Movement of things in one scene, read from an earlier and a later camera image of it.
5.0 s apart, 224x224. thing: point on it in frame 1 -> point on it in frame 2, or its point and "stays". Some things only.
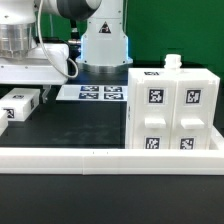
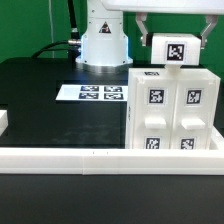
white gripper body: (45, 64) -> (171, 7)
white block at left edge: (4, 122) stays
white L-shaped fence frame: (116, 161) stays
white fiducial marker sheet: (93, 93) stays
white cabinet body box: (170, 109) stays
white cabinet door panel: (20, 103) -> (176, 49)
